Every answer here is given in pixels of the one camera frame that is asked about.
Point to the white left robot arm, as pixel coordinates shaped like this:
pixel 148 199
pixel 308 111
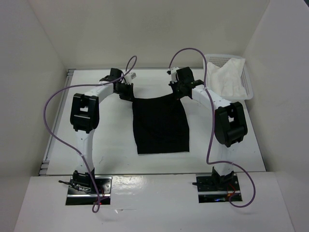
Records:
pixel 85 119

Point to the white plastic basket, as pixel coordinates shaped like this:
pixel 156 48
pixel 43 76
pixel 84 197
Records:
pixel 220 60

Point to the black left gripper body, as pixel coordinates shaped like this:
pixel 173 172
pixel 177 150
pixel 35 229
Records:
pixel 124 91

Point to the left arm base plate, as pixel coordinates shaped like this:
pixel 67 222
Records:
pixel 80 195

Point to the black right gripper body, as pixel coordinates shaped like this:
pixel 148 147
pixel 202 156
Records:
pixel 176 87

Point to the black skirt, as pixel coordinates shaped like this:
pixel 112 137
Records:
pixel 160 125

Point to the white skirt in basket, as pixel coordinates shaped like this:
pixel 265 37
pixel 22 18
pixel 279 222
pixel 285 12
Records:
pixel 226 81

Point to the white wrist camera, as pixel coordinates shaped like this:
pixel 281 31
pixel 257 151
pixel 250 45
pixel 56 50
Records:
pixel 129 77
pixel 173 73

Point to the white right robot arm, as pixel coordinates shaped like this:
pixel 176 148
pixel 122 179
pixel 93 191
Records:
pixel 228 123

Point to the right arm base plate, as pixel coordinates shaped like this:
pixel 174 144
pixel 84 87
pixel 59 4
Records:
pixel 208 192

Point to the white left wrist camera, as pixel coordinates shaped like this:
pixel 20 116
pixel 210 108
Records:
pixel 129 77

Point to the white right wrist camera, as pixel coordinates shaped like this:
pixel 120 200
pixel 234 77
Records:
pixel 173 73

